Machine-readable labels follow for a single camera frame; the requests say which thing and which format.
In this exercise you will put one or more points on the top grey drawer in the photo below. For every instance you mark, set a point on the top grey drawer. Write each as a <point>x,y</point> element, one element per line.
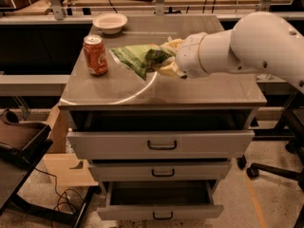
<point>160,145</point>

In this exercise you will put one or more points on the grey drawer cabinet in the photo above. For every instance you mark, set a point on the grey drawer cabinet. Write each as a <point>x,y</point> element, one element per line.
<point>120,101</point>

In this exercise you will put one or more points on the orange soda can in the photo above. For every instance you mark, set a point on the orange soda can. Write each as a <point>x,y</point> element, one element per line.
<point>94,51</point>

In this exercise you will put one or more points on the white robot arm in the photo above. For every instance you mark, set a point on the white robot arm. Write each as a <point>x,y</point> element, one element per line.
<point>261,43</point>

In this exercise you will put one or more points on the green jalapeno chip bag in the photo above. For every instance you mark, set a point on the green jalapeno chip bag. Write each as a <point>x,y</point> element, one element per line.
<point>143,59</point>

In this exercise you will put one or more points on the wooden box on floor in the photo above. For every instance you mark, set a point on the wooden box on floor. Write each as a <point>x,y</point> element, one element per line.
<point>60,161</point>

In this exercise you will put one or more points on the grey drawer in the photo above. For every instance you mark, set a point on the grey drawer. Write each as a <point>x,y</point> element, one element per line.
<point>160,145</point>
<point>159,200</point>
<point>160,171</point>

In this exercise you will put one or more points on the bottom grey drawer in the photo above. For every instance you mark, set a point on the bottom grey drawer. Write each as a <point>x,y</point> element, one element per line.
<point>159,200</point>

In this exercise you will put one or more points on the middle grey drawer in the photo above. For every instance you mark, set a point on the middle grey drawer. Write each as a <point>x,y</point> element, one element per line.
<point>160,171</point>

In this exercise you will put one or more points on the black office chair base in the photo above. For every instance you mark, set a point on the black office chair base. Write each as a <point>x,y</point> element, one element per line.
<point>273,168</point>

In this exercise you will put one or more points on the white bowl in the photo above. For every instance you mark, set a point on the white bowl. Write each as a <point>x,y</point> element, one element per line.
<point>110,23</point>

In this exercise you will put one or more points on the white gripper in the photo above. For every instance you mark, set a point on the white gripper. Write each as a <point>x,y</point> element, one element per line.
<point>188,55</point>

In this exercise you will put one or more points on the black chair with brown cushion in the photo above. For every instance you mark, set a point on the black chair with brown cushion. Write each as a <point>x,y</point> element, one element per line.
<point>22,146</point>

